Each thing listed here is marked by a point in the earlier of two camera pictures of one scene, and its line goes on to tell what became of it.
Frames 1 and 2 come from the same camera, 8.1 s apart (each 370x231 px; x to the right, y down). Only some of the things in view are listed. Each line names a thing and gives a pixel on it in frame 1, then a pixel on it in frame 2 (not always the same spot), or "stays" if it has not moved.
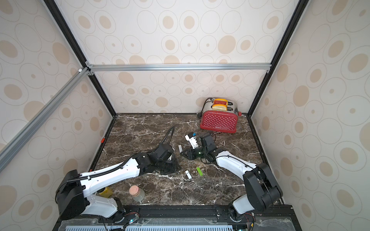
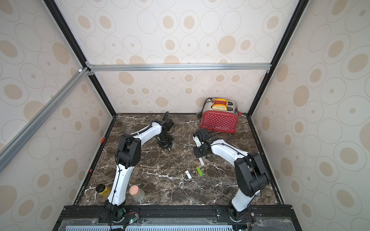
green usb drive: x=199 y=171 stays
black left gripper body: x=167 y=166 to x=165 y=140
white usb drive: x=180 y=148 to x=201 y=161
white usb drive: x=188 y=174 stays
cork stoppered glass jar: x=138 y=194 stays
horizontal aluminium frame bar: x=95 y=68 stays
